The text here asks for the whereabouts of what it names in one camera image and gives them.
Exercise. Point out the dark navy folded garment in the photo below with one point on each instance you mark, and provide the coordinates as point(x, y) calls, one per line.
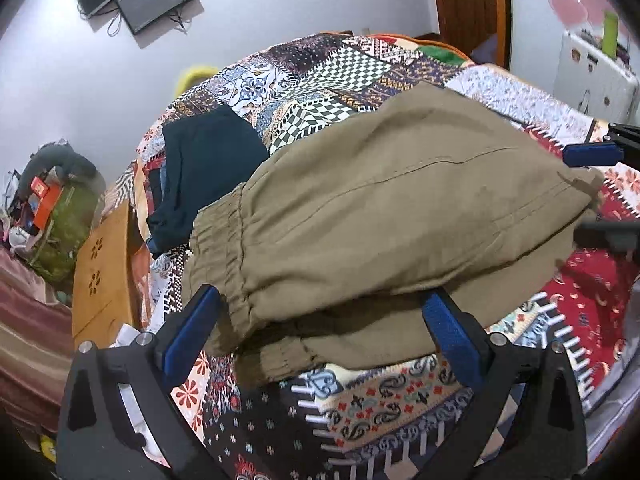
point(205, 170)

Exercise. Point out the white appliance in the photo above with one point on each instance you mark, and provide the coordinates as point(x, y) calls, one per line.
point(597, 80)

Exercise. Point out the striped maroon blanket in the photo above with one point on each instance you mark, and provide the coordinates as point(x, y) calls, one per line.
point(30, 340)

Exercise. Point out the wooden door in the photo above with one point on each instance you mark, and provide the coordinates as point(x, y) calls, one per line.
point(470, 2)

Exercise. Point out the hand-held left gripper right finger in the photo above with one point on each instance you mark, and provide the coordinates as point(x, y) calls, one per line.
point(452, 332)

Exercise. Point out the orange box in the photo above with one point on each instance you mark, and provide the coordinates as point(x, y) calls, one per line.
point(44, 200)

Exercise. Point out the yellow cloth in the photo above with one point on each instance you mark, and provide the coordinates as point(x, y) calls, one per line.
point(196, 77)

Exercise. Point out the patchwork printed bedspread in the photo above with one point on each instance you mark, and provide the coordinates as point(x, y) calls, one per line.
point(350, 260)

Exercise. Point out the wooden bedside board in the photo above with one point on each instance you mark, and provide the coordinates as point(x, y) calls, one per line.
point(102, 280)

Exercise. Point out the green printed bag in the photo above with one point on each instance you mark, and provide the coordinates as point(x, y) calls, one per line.
point(62, 230)

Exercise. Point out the olive khaki pants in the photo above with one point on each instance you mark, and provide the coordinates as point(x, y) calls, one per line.
point(380, 220)

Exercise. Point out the green bottle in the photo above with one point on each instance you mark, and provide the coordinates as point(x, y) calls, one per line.
point(609, 34)

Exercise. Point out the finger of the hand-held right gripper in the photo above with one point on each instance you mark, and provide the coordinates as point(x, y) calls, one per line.
point(607, 237)
point(590, 154)

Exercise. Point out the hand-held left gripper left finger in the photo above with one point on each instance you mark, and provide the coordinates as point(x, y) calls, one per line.
point(186, 329)

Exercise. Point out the grey cloth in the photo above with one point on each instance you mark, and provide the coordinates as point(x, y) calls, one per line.
point(62, 160)

